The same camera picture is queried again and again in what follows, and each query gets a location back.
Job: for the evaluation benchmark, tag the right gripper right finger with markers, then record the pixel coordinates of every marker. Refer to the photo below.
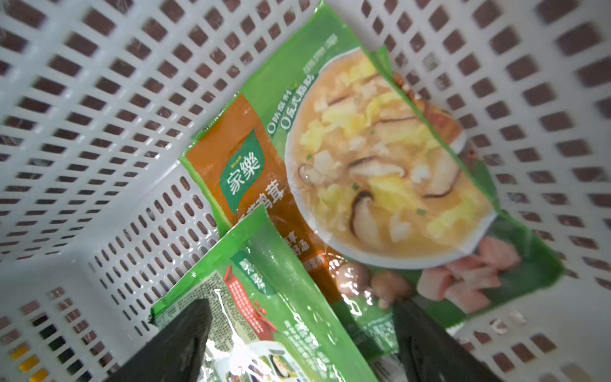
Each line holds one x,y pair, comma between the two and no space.
429,353

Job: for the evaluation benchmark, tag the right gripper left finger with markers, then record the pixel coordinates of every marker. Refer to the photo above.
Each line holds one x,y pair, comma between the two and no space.
176,353

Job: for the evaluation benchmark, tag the orange green soup packet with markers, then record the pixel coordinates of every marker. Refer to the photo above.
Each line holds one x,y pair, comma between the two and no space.
367,187

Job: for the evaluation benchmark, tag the white plastic basket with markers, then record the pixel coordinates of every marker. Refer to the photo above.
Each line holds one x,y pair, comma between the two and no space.
99,219

